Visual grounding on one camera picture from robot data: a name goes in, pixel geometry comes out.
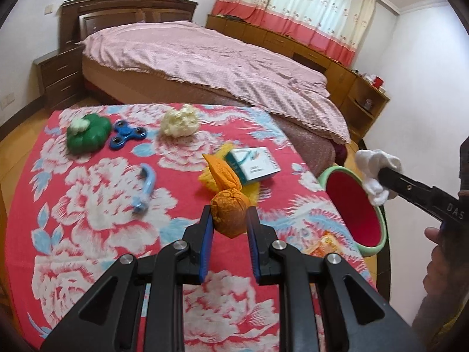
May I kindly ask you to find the orange snack packet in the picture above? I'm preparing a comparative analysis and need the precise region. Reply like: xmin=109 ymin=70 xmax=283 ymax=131
xmin=304 ymin=233 xmax=342 ymax=258

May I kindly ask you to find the white tissue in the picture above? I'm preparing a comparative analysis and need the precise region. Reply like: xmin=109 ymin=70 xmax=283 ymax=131
xmin=355 ymin=149 xmax=402 ymax=207

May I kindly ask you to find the orange wrapper ball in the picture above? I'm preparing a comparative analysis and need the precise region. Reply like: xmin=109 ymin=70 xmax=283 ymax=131
xmin=211 ymin=188 xmax=250 ymax=238

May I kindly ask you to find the teal white cardboard box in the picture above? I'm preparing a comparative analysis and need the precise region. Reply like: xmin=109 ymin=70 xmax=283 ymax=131
xmin=224 ymin=147 xmax=281 ymax=185

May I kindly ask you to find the blue curved plastic piece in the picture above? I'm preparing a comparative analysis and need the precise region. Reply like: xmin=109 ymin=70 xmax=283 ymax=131
xmin=132 ymin=163 xmax=157 ymax=214

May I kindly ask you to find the cream plastic bag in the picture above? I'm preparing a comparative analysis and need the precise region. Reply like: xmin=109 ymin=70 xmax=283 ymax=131
xmin=160 ymin=104 xmax=200 ymax=138

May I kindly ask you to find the green red trash bin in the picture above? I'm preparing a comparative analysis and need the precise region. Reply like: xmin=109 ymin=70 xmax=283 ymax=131
xmin=318 ymin=165 xmax=387 ymax=258

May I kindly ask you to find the person's right hand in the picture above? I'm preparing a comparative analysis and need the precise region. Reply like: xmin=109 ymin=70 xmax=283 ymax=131
xmin=423 ymin=227 xmax=452 ymax=296

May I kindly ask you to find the long wooden cabinet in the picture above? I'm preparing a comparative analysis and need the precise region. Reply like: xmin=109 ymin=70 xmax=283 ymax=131
xmin=206 ymin=14 xmax=390 ymax=143

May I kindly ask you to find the red cup on shelf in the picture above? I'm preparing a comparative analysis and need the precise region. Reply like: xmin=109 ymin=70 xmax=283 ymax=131
xmin=373 ymin=76 xmax=383 ymax=89

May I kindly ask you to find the red floral tablecloth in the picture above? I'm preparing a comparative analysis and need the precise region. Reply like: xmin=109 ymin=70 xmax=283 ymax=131
xmin=6 ymin=104 xmax=370 ymax=346

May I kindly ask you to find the green toy pumpkin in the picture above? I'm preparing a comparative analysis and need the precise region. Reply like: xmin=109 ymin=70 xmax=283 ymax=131
xmin=66 ymin=114 xmax=111 ymax=155

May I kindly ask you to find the blue fidget spinner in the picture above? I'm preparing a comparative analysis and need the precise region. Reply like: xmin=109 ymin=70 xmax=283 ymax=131
xmin=109 ymin=120 xmax=147 ymax=150

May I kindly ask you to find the floral pink curtain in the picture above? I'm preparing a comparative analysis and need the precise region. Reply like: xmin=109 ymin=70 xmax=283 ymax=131
xmin=212 ymin=0 xmax=376 ymax=66

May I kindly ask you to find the pink bed cover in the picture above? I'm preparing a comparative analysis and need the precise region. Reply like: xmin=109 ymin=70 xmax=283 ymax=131
xmin=82 ymin=21 xmax=351 ymax=145

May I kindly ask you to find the dark wooden nightstand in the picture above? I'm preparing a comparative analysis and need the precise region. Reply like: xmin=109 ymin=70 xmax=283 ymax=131
xmin=33 ymin=45 xmax=84 ymax=111

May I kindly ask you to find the dark wooden headboard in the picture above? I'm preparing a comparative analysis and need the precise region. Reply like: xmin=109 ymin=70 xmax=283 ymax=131
xmin=59 ymin=0 xmax=198 ymax=50

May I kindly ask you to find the wooden bed frame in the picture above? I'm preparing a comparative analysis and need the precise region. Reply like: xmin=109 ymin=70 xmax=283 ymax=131
xmin=82 ymin=56 xmax=348 ymax=175

